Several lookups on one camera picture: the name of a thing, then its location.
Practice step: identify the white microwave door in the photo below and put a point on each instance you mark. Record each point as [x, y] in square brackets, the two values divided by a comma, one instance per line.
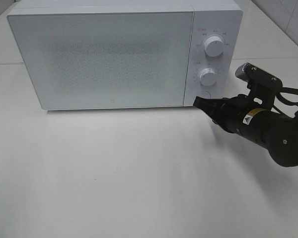
[97, 61]

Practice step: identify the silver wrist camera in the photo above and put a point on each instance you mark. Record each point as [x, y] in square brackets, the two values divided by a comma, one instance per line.
[241, 72]

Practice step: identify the white microwave oven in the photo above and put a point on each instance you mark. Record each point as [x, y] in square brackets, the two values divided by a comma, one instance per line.
[210, 17]

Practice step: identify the white power knob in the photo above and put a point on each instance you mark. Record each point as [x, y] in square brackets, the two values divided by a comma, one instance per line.
[214, 46]

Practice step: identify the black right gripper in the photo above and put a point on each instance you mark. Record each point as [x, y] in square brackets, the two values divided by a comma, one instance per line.
[228, 113]

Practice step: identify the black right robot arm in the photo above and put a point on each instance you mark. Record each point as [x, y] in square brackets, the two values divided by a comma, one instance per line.
[275, 132]

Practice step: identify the white timer knob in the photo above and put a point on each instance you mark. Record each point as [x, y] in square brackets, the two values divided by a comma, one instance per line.
[207, 77]

